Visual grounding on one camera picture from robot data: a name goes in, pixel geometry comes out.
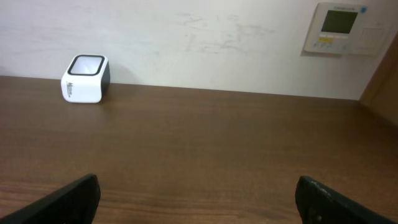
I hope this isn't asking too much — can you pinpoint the wooden side panel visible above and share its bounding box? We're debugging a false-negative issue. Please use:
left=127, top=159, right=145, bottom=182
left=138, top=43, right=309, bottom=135
left=359, top=34, right=397, bottom=127

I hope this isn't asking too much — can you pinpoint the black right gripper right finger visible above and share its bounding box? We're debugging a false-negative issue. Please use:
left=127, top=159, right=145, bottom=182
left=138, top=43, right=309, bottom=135
left=295, top=175, right=395, bottom=224

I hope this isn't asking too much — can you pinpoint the beige wall control panel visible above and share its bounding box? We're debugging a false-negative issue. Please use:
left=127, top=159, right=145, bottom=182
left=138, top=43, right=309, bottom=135
left=303, top=2, right=389, bottom=55

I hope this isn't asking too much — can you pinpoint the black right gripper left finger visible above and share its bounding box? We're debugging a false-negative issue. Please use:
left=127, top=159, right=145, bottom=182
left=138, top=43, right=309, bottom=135
left=1, top=174, right=101, bottom=224

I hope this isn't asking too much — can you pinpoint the white cube barcode scanner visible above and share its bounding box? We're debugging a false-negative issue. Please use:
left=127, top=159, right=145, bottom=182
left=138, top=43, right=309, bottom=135
left=60, top=54, right=111, bottom=103

